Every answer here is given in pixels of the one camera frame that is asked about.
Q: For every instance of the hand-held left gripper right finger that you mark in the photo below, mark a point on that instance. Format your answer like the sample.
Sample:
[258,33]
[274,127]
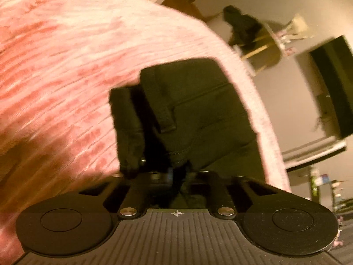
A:
[217,193]

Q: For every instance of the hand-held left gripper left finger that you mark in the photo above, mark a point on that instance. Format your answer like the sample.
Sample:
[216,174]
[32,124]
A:
[135,196]

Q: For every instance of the black pants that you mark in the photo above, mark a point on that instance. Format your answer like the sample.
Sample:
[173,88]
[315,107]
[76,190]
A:
[198,102]

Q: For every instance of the white side table yellow legs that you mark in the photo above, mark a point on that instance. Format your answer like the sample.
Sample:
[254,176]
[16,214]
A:
[259,49]

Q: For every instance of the pink ribbed blanket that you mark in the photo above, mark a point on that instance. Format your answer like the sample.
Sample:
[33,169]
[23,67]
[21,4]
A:
[55,60]

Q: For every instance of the dark clothes pile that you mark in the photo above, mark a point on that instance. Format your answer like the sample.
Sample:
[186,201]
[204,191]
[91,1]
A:
[242,24]

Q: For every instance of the dark wall television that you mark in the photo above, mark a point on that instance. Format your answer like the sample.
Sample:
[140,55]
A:
[336,88]

